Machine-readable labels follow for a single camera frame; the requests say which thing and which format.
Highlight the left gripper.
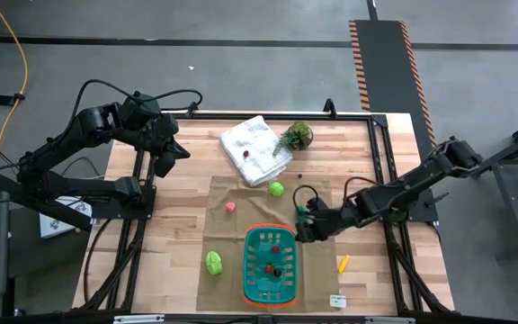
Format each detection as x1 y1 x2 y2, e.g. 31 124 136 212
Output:
148 112 192 159

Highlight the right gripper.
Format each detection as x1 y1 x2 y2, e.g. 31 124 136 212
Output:
295 196 339 244

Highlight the light green sliced toy vegetable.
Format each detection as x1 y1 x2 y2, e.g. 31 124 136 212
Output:
204 250 224 276

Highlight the white folded towel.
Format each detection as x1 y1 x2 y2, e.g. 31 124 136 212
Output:
219 114 294 188

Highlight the potted succulent plant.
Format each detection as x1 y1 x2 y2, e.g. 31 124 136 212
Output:
272 121 315 158

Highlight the brown paper mat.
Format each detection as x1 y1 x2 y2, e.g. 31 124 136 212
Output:
195 175 342 312

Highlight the black clamp lever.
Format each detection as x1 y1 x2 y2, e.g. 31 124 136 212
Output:
424 192 450 209

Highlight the silver aluminium bar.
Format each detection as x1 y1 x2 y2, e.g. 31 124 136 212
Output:
364 316 416 324
112 314 166 324

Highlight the white cardboard box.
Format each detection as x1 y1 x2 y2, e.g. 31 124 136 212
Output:
38 195 93 239

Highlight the black mat with striped edges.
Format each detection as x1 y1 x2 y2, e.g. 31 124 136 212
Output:
347 19 442 157

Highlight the grey metal stand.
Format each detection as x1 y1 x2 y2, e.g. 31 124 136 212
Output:
474 112 518 262

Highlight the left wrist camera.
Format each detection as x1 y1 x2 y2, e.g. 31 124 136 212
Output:
153 143 178 179

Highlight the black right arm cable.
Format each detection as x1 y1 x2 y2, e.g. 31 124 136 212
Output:
291 176 377 215

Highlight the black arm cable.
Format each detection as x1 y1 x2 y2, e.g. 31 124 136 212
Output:
63 78 204 136
291 176 377 215

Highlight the teal basket with orange handles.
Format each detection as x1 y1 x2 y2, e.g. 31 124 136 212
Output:
242 223 299 310

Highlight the black metal table frame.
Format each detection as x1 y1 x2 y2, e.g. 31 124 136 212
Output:
72 97 456 316

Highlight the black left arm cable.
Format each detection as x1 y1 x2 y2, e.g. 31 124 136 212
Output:
63 78 204 136

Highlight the yellow cable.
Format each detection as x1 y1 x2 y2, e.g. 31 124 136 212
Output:
0 0 30 172

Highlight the black cable clamp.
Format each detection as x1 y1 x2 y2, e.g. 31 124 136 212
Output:
0 92 26 108

